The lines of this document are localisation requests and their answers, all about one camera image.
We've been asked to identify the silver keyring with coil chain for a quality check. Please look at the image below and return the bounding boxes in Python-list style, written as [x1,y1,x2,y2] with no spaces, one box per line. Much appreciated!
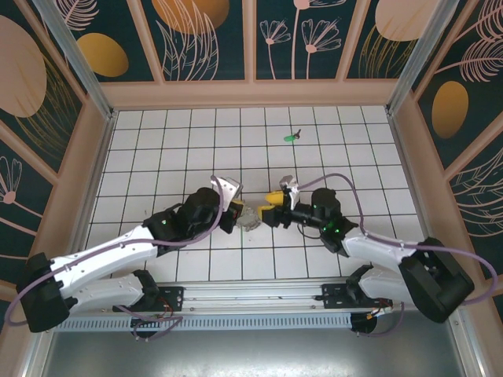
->
[235,210,263,232]

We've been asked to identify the grey metal sheet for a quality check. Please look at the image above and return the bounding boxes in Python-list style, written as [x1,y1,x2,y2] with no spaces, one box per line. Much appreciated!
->
[23,309,484,377]

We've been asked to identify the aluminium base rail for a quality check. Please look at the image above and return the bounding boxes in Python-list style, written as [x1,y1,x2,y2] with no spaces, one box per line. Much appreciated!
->
[156,279,354,315]

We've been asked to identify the aluminium table side rail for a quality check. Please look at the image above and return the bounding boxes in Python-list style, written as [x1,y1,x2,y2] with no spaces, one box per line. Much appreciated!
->
[68,112,118,270]
[387,109,433,244]

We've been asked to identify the small red base wires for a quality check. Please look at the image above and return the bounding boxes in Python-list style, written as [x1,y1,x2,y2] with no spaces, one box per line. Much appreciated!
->
[367,300,394,319]
[155,300,176,321]

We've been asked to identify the slotted grey cable duct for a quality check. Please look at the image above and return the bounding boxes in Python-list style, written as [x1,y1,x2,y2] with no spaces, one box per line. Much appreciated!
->
[54,313,354,334]

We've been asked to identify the aluminium frame post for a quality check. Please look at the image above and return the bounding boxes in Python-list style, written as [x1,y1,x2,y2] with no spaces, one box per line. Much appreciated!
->
[387,0,472,117]
[31,0,117,121]

